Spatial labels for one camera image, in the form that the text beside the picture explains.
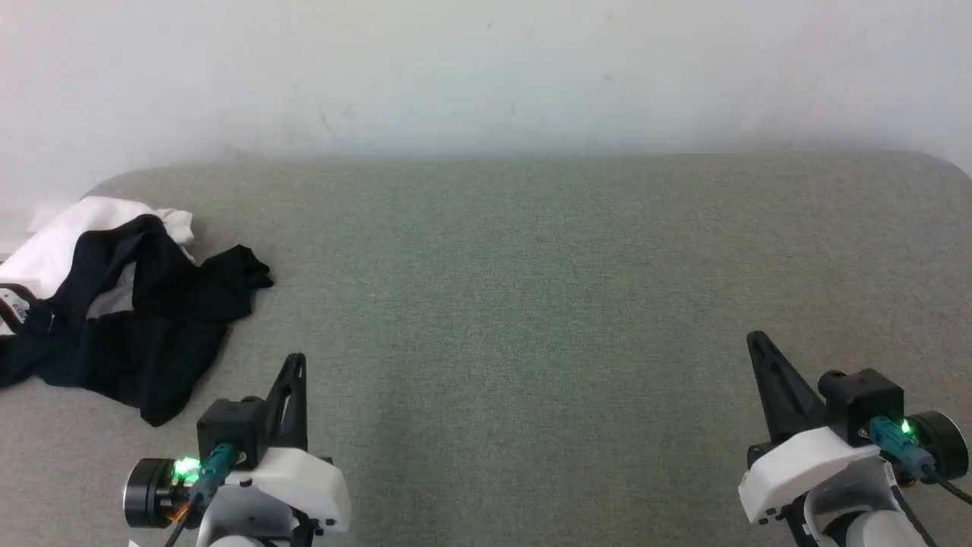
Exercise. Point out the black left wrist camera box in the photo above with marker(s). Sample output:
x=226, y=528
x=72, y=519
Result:
x=228, y=425

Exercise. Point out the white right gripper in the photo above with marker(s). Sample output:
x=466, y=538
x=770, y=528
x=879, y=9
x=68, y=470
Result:
x=805, y=471

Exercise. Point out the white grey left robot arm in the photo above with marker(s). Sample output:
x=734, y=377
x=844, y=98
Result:
x=243, y=520

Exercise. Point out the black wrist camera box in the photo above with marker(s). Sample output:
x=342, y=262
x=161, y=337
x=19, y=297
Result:
x=228, y=425
x=866, y=403

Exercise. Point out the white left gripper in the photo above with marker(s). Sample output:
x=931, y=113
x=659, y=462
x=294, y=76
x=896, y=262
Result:
x=304, y=486

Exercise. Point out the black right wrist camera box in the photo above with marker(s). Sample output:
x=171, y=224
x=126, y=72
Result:
x=866, y=403

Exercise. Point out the grey fabric sofa cushion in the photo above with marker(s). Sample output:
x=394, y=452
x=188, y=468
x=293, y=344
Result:
x=531, y=304

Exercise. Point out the black and white shirt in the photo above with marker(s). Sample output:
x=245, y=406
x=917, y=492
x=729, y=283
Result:
x=152, y=327

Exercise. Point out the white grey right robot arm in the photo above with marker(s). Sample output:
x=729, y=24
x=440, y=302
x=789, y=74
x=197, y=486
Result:
x=873, y=532

